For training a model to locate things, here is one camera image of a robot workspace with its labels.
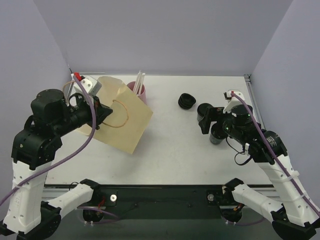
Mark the pink straw holder cup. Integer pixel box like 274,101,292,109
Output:
126,81,147,104

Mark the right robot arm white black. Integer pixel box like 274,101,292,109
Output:
197,103,320,240

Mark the dark translucent coffee cup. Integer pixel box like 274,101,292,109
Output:
197,112,206,122

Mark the black cup lid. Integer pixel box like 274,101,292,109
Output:
197,103,212,116

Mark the stack of black lids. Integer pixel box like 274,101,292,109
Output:
178,93,196,110

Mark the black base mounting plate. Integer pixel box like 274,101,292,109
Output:
82,184,251,221

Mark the white paper straw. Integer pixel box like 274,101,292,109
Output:
136,72,146,96
132,71,142,94

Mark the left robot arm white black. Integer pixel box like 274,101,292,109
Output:
0,89,112,240

